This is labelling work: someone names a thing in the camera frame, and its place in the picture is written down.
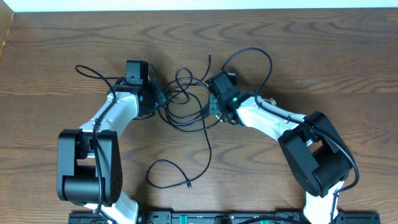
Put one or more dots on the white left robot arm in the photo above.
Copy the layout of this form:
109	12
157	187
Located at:
89	171

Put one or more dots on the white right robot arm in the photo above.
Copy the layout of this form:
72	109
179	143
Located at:
315	152

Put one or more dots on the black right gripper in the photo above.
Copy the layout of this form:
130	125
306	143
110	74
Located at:
212	110

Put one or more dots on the cardboard box wall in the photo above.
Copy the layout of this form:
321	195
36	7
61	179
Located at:
6	18

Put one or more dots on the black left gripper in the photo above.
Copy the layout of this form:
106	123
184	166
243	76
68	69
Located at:
161	99

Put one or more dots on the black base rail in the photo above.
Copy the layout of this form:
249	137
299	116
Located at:
163	217

